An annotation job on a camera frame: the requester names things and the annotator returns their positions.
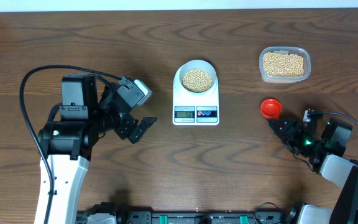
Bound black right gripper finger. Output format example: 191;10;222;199
272;128;297;149
268;119;303;134

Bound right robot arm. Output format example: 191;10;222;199
268;118;358;224

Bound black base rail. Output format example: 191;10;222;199
76;202;332;224

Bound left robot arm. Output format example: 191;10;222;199
35;73;157;223

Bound clear container of soybeans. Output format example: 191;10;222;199
259;47;311;84

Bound grey bowl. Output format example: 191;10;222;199
175;60;218;95

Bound red measuring scoop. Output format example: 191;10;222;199
260;98;282;119

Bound white kitchen scale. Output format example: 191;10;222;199
172;76;219;126

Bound soybeans in bowl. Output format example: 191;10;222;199
182;68;213;93

